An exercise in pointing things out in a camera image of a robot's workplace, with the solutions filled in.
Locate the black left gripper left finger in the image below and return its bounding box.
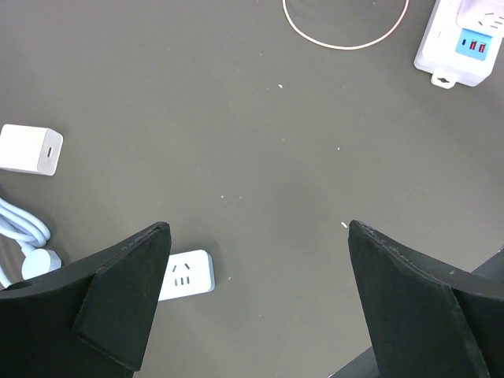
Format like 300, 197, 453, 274
1, 222, 172, 377

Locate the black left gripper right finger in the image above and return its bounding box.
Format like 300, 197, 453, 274
348, 220, 503, 377

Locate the small white USB charger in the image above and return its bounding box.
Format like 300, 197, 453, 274
1, 124, 64, 176

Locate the white cube socket adapter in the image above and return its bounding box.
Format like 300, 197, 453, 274
456, 0, 503, 37

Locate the blue power strip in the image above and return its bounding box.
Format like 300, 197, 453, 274
158, 250, 215, 302

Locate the white multicolour power strip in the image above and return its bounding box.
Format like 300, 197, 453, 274
413, 0, 503, 89

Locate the light blue coiled cable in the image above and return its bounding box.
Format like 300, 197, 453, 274
0, 196, 63, 291

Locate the pink charging cable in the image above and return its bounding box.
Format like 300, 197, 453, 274
282, 0, 410, 51

